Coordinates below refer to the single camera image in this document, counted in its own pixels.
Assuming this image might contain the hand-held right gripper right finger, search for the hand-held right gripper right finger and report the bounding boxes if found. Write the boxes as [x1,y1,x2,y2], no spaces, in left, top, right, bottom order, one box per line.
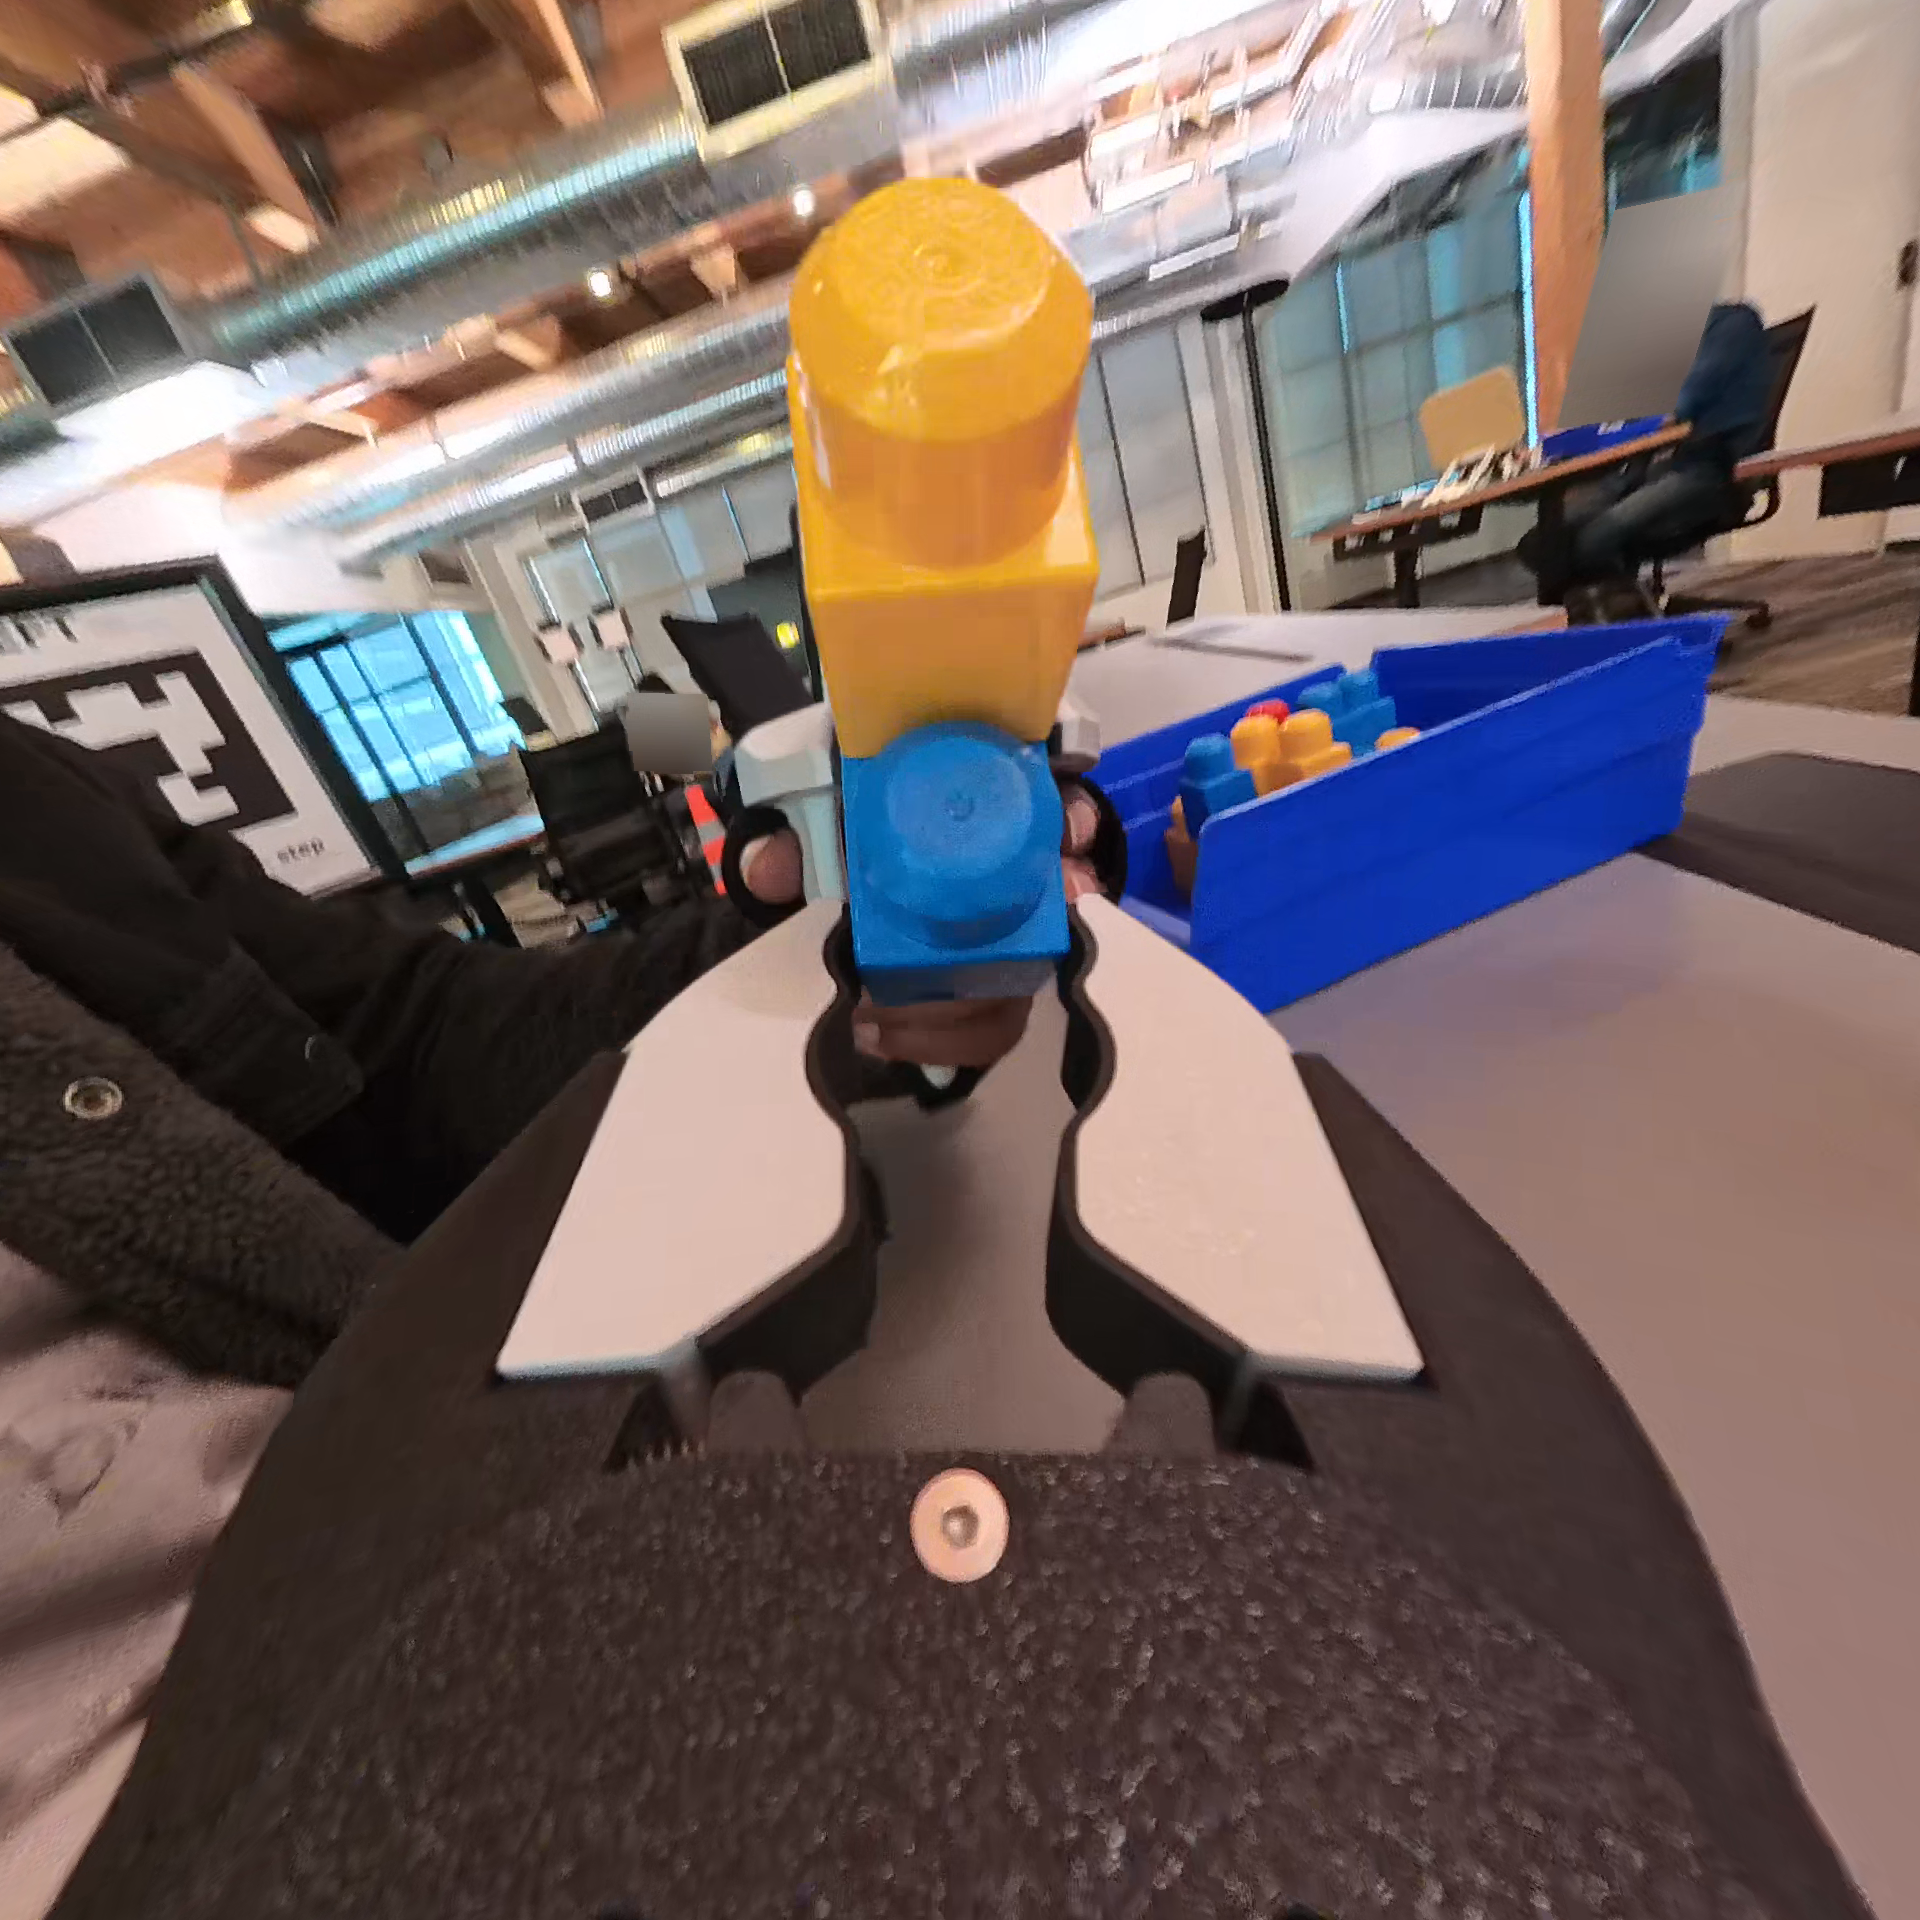
[1048,891,1427,1395]

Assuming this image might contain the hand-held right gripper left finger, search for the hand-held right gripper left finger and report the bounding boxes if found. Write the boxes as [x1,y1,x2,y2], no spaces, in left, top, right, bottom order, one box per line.
[492,902,882,1444]

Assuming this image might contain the blue single-stud block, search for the blue single-stud block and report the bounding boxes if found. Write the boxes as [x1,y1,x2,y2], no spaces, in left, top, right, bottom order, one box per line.
[840,723,1075,1007]

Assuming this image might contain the yellow two-stud block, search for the yellow two-stud block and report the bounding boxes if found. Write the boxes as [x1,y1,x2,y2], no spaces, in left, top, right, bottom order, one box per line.
[786,175,1103,758]

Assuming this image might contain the group of assorted toy blocks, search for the group of assorted toy blocks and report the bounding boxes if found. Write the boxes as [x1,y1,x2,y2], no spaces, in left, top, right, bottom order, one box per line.
[1161,670,1427,902]

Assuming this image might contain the blue object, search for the blue object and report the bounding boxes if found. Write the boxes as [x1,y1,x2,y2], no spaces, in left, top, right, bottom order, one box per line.
[1084,612,1731,1014]

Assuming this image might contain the person's left forearm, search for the person's left forearm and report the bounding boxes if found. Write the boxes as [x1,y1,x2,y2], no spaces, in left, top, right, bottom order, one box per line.
[0,717,781,1247]

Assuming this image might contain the person's left hand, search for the person's left hand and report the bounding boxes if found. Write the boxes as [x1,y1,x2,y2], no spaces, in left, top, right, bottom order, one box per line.
[745,795,1106,1075]

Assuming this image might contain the black leaning board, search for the black leaning board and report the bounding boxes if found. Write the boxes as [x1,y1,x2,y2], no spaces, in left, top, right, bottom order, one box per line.
[661,612,819,736]

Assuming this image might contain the grey wood-edged desk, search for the grey wood-edged desk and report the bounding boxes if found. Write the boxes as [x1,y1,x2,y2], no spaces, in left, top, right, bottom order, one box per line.
[1313,422,1693,607]
[1738,427,1920,518]
[1068,603,1570,723]
[403,814,549,950]

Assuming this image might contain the black floor lamp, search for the black floor lamp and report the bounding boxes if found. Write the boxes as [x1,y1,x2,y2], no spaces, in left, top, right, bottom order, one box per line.
[1200,277,1297,615]

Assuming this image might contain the framed marker sign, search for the framed marker sign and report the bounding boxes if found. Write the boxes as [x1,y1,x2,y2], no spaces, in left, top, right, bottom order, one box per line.
[0,558,409,902]

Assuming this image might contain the beige divider panel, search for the beige divider panel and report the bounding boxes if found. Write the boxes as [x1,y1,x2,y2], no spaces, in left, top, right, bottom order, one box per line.
[1418,364,1529,471]

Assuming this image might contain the person's grey garment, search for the person's grey garment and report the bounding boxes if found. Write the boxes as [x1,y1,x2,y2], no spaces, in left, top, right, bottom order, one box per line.
[0,1240,298,1920]

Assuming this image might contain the wooden pillar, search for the wooden pillar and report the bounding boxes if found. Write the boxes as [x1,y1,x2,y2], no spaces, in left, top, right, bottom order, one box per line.
[1522,0,1610,436]

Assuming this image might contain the silver air duct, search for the silver air duct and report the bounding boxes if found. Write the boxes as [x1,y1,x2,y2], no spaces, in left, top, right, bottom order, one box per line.
[336,307,804,558]
[202,83,904,354]

